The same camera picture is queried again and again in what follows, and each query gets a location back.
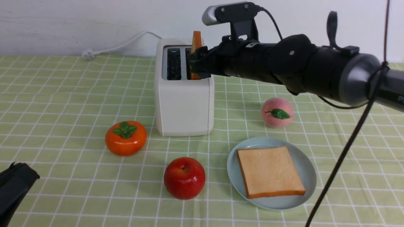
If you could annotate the red apple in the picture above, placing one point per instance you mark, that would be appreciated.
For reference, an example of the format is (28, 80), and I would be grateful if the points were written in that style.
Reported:
(184, 178)

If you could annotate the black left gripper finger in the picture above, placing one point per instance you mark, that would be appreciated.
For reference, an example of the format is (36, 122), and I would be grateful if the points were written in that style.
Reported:
(197, 63)

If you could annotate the light blue plate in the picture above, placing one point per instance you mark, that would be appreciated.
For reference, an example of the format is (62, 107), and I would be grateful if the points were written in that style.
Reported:
(302, 163)

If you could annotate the orange persimmon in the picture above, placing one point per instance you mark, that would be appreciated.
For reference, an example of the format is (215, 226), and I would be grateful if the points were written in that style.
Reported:
(126, 138)

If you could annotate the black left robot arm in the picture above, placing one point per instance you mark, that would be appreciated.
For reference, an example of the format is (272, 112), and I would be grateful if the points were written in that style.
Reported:
(295, 63)

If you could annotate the toast slice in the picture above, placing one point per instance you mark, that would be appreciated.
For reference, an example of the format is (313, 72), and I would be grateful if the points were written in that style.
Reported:
(197, 43)
(269, 172)

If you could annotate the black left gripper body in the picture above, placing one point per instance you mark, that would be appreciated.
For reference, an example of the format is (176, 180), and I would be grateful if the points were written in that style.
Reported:
(245, 59)

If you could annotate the white two-slot toaster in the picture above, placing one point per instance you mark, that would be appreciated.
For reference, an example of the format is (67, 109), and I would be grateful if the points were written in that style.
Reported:
(183, 107)

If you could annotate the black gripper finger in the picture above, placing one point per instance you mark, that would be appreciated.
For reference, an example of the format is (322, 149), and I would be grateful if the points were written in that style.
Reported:
(15, 183)

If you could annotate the pink peach with leaf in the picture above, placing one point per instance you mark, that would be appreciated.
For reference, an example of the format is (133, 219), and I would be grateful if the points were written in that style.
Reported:
(277, 113)

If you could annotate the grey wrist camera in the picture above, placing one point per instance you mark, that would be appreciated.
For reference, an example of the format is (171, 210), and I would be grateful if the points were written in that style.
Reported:
(239, 15)

